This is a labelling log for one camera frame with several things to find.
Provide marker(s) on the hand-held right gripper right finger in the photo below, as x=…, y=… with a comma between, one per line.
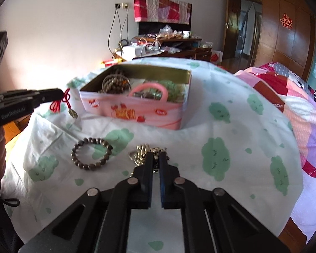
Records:
x=164, y=184

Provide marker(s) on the red paper cutout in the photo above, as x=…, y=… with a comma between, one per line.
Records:
x=286, y=21

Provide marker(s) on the white mug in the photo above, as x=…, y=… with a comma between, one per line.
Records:
x=185, y=34

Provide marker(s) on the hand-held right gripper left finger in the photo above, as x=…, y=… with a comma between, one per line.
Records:
x=144, y=184

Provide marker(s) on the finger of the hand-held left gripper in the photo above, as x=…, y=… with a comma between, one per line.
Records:
x=46, y=101
x=51, y=92

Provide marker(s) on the red yellow carton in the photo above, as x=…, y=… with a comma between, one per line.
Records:
x=112, y=63

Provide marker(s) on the printed paper leaflet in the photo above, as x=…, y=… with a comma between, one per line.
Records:
x=139, y=80

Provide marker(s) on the black television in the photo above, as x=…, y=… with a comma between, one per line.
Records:
x=147, y=27

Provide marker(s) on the pink tin box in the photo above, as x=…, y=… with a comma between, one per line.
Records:
x=158, y=116

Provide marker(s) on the white red paper bag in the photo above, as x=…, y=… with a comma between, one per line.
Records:
x=216, y=58

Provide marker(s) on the wooden wardrobe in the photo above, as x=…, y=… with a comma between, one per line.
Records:
x=279, y=44

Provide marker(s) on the patchwork television cover cloth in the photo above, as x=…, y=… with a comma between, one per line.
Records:
x=160, y=9

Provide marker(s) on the clear plastic bag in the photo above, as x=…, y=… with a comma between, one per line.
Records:
x=166, y=29

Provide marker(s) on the wooden door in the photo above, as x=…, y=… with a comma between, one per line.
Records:
x=227, y=44

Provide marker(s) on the wall socket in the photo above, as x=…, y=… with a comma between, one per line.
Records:
x=122, y=5

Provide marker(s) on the pink bangle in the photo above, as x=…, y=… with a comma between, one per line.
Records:
x=147, y=85

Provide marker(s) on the wooden television cabinet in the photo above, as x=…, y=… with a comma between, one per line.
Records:
x=200, y=54

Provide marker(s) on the white box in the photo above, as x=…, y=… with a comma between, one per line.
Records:
x=133, y=51

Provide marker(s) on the patchwork quilt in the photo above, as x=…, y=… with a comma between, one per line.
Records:
x=305, y=116

